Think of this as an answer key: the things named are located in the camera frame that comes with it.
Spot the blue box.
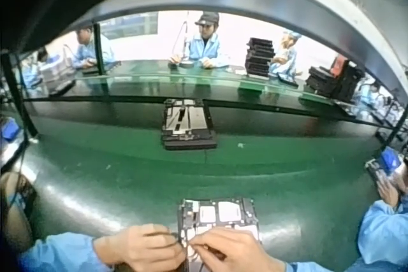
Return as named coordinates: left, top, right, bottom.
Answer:
left=379, top=147, right=403, bottom=176
left=0, top=117, right=22, bottom=141

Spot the person's right hand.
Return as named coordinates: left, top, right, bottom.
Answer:
left=187, top=227, right=286, bottom=272

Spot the person's left hand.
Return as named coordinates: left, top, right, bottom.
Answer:
left=94, top=223, right=187, bottom=270

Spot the circuit board in fixture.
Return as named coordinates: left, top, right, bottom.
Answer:
left=177, top=197, right=263, bottom=272

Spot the overhead workbench frame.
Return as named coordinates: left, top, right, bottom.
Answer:
left=9, top=0, right=408, bottom=101

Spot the dark thin hand tool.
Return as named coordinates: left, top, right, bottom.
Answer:
left=191, top=242, right=228, bottom=261

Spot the wide stack of black trays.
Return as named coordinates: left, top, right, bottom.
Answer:
left=305, top=61, right=365, bottom=103

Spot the black fixture tray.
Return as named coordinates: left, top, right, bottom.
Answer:
left=160, top=97, right=219, bottom=152

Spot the red box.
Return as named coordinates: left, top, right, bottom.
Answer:
left=329, top=55, right=349, bottom=78

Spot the black flat tray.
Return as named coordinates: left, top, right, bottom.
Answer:
left=276, top=72, right=300, bottom=89
left=81, top=61, right=122, bottom=76

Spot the tall stack of black trays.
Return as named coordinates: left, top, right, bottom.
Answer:
left=244, top=37, right=276, bottom=78

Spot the grey stack of trays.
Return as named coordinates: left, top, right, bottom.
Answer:
left=40, top=57, right=77, bottom=95

